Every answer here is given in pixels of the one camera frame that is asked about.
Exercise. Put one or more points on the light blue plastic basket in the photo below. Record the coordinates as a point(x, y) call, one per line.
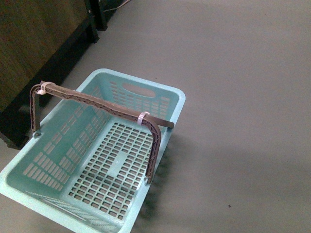
point(90, 170)

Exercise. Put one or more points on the brown basket handle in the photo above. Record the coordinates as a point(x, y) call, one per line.
point(152, 123)

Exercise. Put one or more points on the dark wooden display stand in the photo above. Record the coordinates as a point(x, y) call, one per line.
point(33, 35)

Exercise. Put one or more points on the white zip tie right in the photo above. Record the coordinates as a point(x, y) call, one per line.
point(141, 117)

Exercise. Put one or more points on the white zip tie left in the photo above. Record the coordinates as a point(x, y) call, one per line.
point(42, 90)

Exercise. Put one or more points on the white zip tie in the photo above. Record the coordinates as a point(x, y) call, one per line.
point(42, 90)
point(141, 117)

